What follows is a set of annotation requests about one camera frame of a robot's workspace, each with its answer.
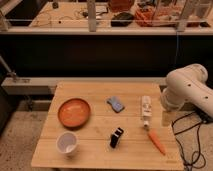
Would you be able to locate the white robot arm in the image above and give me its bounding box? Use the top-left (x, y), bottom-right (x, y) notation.
top-left (160, 64), bottom-right (213, 119)

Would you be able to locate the black eraser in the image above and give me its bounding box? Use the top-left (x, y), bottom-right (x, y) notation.
top-left (110, 127), bottom-right (124, 148)

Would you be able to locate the blue sponge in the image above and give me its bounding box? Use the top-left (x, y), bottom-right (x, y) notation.
top-left (107, 96), bottom-right (125, 113)

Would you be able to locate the orange plate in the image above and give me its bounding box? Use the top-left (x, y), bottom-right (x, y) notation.
top-left (58, 98), bottom-right (91, 128)

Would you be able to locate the wooden table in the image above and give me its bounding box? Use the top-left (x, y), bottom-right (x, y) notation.
top-left (31, 82), bottom-right (183, 171)

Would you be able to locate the white glue bottle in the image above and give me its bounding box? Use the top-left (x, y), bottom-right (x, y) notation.
top-left (141, 96), bottom-right (152, 128)

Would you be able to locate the black bag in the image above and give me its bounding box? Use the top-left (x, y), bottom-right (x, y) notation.
top-left (111, 12), bottom-right (134, 27)

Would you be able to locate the white cup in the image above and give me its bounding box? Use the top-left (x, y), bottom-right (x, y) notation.
top-left (56, 132), bottom-right (77, 156)

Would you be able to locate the orange carrot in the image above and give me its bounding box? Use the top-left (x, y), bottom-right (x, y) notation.
top-left (148, 130), bottom-right (166, 155)

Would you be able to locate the orange crate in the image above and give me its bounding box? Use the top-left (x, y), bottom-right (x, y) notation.
top-left (135, 8), bottom-right (180, 27)

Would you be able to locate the black cable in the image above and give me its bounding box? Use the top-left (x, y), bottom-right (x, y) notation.
top-left (171, 111), bottom-right (208, 171)

